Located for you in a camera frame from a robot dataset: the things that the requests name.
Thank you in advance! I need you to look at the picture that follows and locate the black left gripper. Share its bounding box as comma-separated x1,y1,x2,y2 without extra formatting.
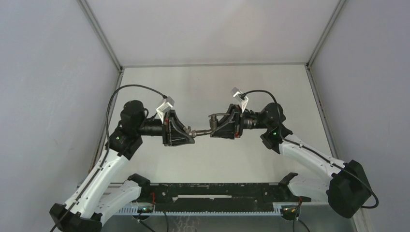
135,109,195,146

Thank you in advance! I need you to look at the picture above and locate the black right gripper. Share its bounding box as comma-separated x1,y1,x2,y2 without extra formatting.
209,104,270,141

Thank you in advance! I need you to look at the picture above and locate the metal elbow pipe fitting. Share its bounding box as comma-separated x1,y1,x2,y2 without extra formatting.
183,126,197,138

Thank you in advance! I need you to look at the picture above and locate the metal water faucet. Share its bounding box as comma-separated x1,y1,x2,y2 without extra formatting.
190,113,229,138

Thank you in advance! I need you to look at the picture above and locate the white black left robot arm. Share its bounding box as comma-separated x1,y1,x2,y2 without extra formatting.
49,97,194,232

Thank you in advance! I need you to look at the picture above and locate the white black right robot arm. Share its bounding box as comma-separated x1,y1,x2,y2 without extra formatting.
209,102,372,218

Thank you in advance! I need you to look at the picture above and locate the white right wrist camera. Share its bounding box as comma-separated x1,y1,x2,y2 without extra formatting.
231,87,249,112

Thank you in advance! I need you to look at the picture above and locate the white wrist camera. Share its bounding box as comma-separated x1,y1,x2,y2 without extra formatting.
231,87,249,112
156,96,175,123

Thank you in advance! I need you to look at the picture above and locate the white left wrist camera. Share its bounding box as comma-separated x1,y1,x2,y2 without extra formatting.
156,96,175,123

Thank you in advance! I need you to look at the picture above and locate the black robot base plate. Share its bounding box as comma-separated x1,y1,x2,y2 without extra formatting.
134,183,300,210

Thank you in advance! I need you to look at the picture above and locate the white slotted cable duct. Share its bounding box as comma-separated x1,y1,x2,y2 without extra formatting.
114,204,283,216

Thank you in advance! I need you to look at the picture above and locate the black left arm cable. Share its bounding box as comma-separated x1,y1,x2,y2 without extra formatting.
49,84,169,232

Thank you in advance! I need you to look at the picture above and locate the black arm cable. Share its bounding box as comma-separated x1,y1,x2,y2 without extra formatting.
240,90,380,232
49,84,169,232

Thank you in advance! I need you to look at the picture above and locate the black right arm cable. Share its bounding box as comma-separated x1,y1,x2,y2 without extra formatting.
240,90,380,232

